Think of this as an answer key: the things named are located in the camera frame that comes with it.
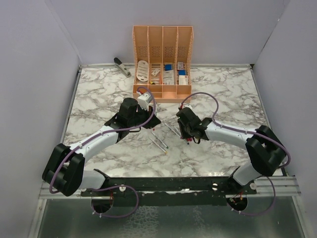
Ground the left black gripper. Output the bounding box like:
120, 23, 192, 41
129, 104, 161, 129

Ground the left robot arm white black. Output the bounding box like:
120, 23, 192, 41
42, 94, 161, 196

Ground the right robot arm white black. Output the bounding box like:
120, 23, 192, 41
176, 107, 287, 194

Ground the yellow tip pen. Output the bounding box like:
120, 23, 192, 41
149, 138, 167, 154

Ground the oval barcode card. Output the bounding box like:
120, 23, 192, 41
136, 60, 149, 82

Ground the white label box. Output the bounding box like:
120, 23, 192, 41
178, 75, 190, 85

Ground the black grey stapler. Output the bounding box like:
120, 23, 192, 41
113, 58, 131, 77

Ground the white paper packet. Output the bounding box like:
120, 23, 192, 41
162, 70, 175, 85

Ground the blue eraser box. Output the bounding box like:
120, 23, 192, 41
164, 64, 173, 71

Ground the orange desk organizer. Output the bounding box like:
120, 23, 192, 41
132, 25, 194, 103

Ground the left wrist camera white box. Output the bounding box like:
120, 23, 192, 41
137, 92, 152, 111

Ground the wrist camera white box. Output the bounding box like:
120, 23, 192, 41
182, 104, 193, 110
137, 92, 152, 111

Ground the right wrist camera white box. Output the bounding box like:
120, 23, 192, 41
182, 104, 193, 110

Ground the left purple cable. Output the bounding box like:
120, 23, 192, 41
49, 86, 157, 219

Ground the purple cable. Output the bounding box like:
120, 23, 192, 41
49, 86, 157, 219
179, 92, 290, 215

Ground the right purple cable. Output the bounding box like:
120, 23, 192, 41
179, 92, 290, 215

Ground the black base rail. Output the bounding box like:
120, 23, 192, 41
81, 177, 256, 206

